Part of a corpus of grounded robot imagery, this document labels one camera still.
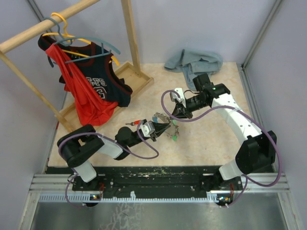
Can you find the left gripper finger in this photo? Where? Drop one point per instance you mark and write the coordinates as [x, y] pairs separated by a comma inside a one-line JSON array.
[[157, 134], [162, 126]]

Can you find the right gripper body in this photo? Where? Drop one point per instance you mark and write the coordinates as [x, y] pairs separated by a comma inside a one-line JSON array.
[[186, 112]]

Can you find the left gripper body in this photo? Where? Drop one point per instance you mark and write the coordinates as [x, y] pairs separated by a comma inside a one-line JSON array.
[[153, 134]]

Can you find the key with red tag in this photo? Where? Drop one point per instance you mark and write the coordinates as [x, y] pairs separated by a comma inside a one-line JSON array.
[[134, 123]]

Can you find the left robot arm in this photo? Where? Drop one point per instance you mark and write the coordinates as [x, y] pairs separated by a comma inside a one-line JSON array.
[[77, 147]]

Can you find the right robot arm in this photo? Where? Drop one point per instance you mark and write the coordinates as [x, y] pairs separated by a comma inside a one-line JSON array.
[[257, 147]]

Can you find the light blue denim cloth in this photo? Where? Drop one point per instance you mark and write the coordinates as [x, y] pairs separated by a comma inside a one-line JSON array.
[[193, 63]]

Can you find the red shirt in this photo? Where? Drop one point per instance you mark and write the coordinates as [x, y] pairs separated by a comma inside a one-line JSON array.
[[90, 107]]

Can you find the navy basketball jersey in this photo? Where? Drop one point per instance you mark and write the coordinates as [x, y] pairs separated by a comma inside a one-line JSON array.
[[99, 72]]

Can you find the yellow clothes hanger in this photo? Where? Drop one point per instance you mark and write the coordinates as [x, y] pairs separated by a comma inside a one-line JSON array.
[[65, 34]]

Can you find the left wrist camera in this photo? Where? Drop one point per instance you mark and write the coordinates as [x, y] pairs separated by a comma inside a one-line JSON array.
[[147, 129]]

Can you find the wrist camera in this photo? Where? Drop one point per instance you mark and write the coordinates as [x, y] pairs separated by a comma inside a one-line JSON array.
[[177, 96], [147, 129]]

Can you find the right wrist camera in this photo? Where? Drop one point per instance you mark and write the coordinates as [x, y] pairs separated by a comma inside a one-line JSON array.
[[177, 96]]

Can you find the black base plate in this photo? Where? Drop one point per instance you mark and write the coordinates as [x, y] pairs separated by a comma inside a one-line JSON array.
[[159, 170]]

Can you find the white cable duct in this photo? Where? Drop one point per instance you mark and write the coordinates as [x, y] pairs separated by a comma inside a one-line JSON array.
[[93, 198]]

